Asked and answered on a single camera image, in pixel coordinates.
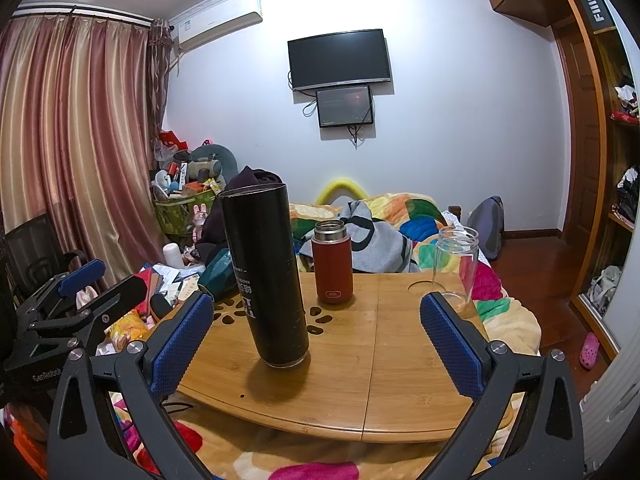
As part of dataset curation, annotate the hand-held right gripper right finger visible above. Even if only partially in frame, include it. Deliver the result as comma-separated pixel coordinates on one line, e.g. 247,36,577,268
419,290,591,480

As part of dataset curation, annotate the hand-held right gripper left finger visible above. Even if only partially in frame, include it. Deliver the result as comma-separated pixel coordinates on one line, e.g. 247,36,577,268
47,290,216,480

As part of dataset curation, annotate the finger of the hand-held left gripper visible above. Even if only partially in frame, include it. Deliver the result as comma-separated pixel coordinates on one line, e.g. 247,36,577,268
29,275,149,342
17,258,106,314

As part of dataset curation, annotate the tall black cup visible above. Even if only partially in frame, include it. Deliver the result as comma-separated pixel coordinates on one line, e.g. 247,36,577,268
220,184,310,369

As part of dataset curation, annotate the clear glass cup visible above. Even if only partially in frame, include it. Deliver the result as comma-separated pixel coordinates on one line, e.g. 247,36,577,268
431,226,481,319

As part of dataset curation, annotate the red thermos cup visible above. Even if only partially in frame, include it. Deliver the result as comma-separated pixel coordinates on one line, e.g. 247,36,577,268
311,219,355,305

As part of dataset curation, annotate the pile of papers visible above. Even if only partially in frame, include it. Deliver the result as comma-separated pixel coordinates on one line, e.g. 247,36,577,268
134,262,202,312

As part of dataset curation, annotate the black office chair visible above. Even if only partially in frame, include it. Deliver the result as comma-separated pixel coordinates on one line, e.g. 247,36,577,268
2,212,89,307

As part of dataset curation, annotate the colourful patterned blanket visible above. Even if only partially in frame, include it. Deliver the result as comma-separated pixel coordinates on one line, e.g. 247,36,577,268
0,191,544,480

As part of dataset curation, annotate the bamboo folding table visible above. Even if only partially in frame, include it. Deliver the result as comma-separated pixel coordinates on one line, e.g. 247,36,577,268
160,270,517,444

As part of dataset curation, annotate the teal bag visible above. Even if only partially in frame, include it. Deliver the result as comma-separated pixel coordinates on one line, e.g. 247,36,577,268
198,248,239,302

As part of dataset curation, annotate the green storage basket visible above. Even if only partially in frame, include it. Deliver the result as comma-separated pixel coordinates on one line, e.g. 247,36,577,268
153,191,219,239

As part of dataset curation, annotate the grey striped garment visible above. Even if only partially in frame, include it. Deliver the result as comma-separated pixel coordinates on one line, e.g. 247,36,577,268
298,199,414,275

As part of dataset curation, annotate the grey backpack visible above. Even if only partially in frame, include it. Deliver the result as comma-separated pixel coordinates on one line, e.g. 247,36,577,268
467,195,506,261

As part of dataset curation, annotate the pink striped curtain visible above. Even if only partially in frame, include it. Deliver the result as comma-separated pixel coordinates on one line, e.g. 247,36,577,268
0,14,172,292

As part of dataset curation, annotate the pink slipper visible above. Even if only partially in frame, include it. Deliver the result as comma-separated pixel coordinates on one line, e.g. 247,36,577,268
578,332,601,371

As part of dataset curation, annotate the grey plush pillow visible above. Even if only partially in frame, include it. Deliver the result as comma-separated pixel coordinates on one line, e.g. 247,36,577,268
187,143,239,181

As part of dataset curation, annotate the dark purple cloth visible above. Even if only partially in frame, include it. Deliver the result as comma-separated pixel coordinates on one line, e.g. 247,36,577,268
194,165,284,267

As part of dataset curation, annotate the yellow foam tube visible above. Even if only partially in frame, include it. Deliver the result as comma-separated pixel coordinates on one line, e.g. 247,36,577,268
318,178,371,206

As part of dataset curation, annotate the brown wooden wardrobe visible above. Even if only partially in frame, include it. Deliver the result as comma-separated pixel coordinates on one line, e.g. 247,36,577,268
477,0,640,363

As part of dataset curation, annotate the black curtain rod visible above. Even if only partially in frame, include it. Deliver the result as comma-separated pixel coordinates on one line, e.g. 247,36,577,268
15,3,154,24

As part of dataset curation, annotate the small black monitor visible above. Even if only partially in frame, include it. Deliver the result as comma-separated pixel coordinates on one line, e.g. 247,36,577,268
315,85,375,129

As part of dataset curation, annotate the white air conditioner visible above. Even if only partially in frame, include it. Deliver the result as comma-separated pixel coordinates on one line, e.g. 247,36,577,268
170,0,264,54

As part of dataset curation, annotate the black wall television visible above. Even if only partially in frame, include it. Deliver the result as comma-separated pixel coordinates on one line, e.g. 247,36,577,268
287,29,393,93

